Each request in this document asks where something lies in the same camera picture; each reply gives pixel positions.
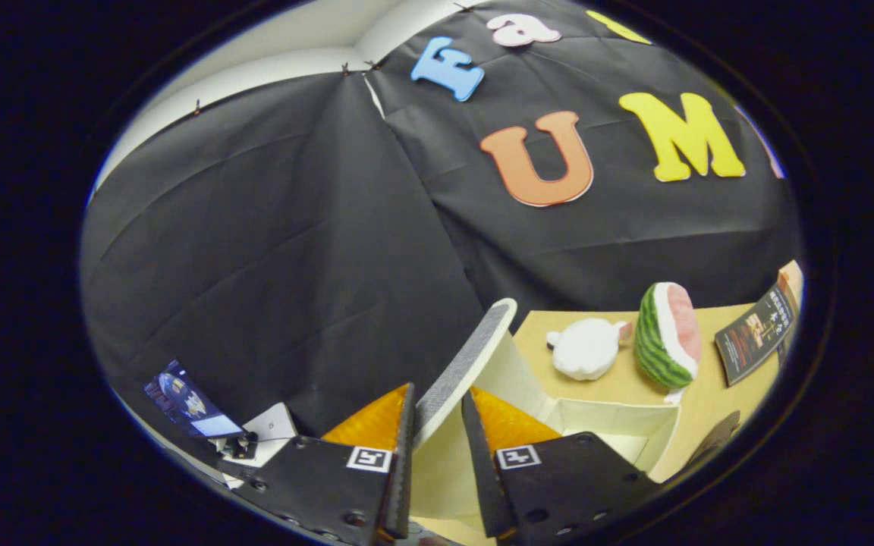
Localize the white plush toy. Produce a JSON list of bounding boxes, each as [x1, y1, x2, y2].
[[545, 317, 631, 381]]

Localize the black paperback book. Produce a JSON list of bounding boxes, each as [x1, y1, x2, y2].
[[715, 282, 798, 388]]

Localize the white storage box grey lid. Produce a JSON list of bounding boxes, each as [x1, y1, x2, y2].
[[407, 298, 681, 546]]

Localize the small black device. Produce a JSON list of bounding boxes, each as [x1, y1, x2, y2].
[[221, 432, 259, 460]]

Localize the white paper sheet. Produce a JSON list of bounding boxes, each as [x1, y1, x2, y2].
[[221, 403, 298, 488]]

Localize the laptop with lit screen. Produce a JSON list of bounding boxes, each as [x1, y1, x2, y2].
[[143, 360, 244, 441]]

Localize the black backdrop cloth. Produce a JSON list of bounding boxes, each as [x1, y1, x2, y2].
[[80, 0, 802, 486]]

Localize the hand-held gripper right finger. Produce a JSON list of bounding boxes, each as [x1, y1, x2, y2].
[[460, 385, 659, 544]]

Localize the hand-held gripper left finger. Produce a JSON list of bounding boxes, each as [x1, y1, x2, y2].
[[232, 381, 417, 546]]

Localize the tan cover book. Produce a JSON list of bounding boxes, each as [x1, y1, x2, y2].
[[778, 260, 803, 304]]

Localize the watermelon slice plush toy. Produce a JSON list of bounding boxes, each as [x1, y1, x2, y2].
[[634, 282, 702, 390]]

